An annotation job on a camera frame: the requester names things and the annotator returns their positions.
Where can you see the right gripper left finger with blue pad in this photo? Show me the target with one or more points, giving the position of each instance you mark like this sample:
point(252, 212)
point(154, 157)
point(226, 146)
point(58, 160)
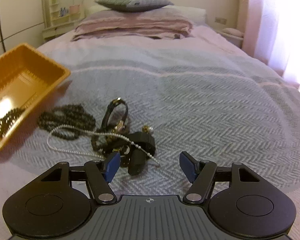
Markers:
point(99, 175)

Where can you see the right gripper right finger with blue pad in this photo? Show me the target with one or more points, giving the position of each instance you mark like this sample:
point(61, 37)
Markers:
point(201, 175)

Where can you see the golden plastic tray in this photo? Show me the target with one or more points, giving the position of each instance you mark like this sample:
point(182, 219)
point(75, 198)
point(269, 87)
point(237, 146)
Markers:
point(27, 77)

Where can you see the black jewelry pile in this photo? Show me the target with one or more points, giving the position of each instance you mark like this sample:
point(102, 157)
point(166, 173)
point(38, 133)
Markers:
point(134, 148)

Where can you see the grey striped bedspread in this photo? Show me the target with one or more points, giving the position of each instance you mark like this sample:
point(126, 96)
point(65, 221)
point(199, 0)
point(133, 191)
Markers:
point(200, 94)

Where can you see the pink cushion on nightstand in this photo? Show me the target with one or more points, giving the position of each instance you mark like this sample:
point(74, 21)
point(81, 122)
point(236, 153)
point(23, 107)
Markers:
point(233, 32)

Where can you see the white vanity dressing table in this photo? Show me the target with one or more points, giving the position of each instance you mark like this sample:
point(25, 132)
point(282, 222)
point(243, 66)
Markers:
point(61, 21)

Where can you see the folded pink blanket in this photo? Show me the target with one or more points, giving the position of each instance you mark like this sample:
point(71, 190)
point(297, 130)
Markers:
point(163, 23)

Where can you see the white pillow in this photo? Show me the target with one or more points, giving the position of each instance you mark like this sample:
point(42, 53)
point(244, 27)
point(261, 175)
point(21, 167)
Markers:
point(196, 15)

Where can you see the pink storage box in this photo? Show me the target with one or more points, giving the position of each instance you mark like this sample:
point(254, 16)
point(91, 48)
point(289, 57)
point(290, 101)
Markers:
point(75, 9)

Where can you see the green checked pillow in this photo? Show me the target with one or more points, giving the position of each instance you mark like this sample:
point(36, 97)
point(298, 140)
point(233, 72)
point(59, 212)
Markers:
point(133, 5)

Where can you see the white sliding wardrobe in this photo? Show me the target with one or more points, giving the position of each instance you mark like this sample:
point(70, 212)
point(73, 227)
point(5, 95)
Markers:
point(21, 21)

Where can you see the black leather strap watch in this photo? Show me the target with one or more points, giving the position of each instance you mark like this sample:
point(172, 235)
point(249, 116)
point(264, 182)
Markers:
point(115, 117)

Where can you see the wall power socket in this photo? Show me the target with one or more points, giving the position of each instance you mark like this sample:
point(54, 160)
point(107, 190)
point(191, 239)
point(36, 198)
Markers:
point(221, 20)

